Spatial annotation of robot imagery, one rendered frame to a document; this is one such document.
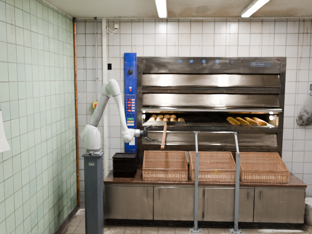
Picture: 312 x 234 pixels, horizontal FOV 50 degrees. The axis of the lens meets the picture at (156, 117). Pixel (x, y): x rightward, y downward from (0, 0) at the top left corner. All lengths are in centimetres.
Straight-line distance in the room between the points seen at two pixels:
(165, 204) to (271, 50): 237
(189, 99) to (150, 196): 135
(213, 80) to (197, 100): 34
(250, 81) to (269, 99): 35
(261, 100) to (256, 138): 51
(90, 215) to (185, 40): 245
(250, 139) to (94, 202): 219
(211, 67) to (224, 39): 39
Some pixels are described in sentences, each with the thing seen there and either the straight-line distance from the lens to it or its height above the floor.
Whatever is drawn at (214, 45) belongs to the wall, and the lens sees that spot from 453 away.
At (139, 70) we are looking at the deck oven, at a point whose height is 192.
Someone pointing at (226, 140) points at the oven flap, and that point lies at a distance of 461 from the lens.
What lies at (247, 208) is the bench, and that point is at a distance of 433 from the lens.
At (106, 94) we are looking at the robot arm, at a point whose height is 163.
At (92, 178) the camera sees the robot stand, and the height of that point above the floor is 74.
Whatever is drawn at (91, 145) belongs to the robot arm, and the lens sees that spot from 368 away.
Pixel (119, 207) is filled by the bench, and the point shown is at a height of 25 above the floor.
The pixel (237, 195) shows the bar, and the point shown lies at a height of 45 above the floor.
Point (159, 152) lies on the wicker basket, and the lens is 455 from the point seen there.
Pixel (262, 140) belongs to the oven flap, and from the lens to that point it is 471.
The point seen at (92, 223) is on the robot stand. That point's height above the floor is 24.
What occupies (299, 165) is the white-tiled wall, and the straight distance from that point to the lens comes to 493.
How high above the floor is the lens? 182
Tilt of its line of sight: 7 degrees down
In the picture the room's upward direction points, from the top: straight up
